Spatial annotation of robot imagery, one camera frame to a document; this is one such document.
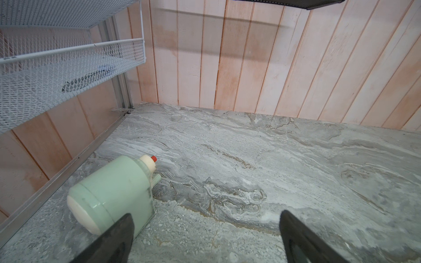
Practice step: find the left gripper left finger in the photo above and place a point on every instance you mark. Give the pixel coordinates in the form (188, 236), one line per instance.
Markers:
(113, 246)

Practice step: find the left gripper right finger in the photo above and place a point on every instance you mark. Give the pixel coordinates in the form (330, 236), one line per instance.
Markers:
(302, 245)

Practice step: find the white tape roll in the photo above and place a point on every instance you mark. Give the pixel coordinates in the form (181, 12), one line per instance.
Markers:
(123, 186)

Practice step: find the black mesh basket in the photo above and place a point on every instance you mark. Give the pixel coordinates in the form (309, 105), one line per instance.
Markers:
(302, 4)

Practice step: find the aluminium wall frame bar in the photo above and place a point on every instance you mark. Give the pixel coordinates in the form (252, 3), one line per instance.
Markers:
(40, 154)

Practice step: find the white wire mesh shelf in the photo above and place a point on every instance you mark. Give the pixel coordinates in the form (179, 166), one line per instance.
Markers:
(48, 56)

